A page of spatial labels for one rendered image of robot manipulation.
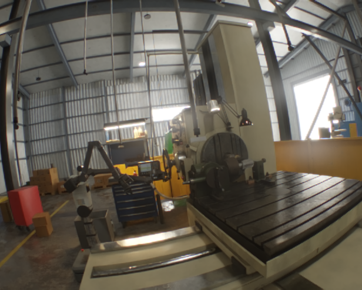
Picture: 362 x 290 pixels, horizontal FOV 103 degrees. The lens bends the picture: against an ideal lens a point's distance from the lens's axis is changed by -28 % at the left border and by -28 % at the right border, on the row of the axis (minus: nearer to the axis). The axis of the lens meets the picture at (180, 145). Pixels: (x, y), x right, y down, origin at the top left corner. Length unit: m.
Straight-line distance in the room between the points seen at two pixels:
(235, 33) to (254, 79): 0.68
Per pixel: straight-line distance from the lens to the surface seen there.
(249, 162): 2.07
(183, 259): 1.52
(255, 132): 2.57
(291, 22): 8.85
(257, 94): 2.69
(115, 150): 4.25
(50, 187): 9.44
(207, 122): 2.26
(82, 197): 2.34
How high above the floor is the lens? 1.53
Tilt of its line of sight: 1 degrees down
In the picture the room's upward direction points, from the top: 8 degrees counter-clockwise
